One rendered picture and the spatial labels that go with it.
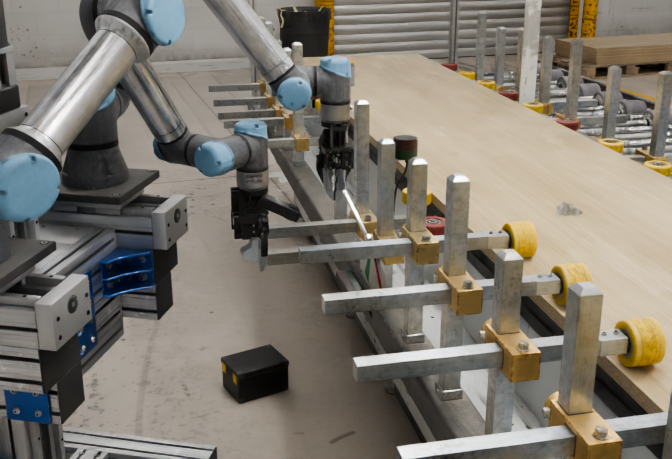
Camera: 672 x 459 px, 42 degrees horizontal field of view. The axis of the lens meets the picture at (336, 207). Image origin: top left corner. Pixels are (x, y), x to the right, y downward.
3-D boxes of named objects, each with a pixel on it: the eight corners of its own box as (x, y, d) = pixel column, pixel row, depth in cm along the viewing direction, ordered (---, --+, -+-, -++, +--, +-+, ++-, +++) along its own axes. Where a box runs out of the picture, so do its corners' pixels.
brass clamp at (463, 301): (453, 316, 162) (454, 291, 161) (430, 287, 175) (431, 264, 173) (485, 313, 163) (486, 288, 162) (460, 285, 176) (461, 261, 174)
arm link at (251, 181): (266, 163, 207) (271, 173, 199) (266, 182, 208) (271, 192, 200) (234, 165, 205) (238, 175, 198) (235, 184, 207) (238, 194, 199)
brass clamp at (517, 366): (506, 383, 139) (508, 355, 137) (476, 345, 152) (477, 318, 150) (543, 379, 140) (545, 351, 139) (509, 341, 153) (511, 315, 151)
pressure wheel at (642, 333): (631, 317, 145) (608, 322, 152) (640, 366, 143) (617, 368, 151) (664, 313, 146) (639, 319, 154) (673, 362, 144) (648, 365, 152)
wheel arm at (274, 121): (224, 131, 349) (223, 120, 348) (223, 129, 353) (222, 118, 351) (330, 125, 358) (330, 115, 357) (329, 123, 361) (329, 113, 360)
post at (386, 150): (378, 322, 225) (381, 140, 209) (375, 316, 228) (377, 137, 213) (391, 321, 225) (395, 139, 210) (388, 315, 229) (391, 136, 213)
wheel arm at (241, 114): (218, 121, 373) (218, 112, 372) (218, 120, 376) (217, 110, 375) (318, 116, 382) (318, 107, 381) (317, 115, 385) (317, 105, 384)
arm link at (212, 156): (181, 173, 193) (214, 162, 202) (220, 182, 188) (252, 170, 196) (179, 139, 191) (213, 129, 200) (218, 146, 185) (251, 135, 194)
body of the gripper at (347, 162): (324, 173, 215) (324, 125, 211) (317, 164, 223) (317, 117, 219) (354, 171, 216) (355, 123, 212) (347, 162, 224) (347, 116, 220)
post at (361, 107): (355, 269, 246) (357, 101, 231) (353, 264, 250) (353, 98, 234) (368, 268, 247) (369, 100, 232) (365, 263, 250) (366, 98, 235)
